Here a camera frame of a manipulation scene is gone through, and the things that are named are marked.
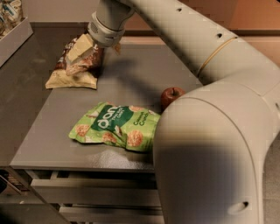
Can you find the snack packs in tray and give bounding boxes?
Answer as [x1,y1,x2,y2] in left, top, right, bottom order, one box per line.
[0,0,23,39]

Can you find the brown chip bag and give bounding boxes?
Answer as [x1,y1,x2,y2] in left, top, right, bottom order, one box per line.
[45,37,103,89]

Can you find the green rice chip bag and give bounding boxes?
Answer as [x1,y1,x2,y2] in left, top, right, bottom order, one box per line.
[68,102,160,152]

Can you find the grey snack tray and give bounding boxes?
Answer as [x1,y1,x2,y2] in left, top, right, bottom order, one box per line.
[0,17,33,67]

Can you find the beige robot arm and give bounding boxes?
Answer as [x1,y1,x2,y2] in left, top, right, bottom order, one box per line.
[87,0,280,224]

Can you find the red apple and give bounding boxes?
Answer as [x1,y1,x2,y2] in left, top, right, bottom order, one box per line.
[160,87,186,110]

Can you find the grey drawer cabinet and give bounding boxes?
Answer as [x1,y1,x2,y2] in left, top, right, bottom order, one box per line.
[15,169,165,224]

